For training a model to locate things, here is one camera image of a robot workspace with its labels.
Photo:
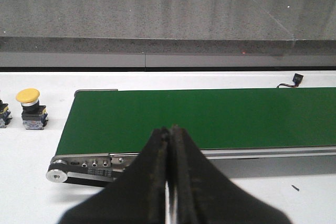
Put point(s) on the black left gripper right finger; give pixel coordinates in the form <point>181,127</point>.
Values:
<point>203,194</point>

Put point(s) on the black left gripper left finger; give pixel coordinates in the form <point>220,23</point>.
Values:
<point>137,196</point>

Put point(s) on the black drive belt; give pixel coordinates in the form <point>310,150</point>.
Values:
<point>98,177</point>

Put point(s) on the green conveyor belt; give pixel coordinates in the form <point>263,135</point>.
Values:
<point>210,116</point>

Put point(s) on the silver drive pulley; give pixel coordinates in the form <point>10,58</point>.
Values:
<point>56,176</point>

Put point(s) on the yellow mushroom push button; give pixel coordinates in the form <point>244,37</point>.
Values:
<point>34,115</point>

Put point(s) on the push button base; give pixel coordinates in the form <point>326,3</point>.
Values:
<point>5,115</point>

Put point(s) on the grey stone counter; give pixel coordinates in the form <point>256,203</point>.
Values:
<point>154,35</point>

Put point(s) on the black cable connector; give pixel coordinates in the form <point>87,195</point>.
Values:
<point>297,79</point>

